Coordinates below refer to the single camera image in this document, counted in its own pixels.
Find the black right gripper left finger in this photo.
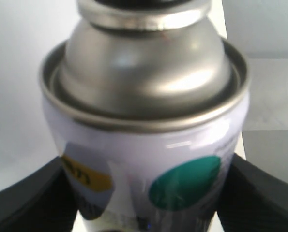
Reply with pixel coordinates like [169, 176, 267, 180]
[0, 158, 77, 232]

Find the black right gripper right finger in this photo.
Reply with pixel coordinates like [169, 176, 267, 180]
[202, 154, 288, 232]

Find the polka dot spray can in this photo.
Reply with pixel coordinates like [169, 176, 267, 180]
[40, 0, 250, 232]

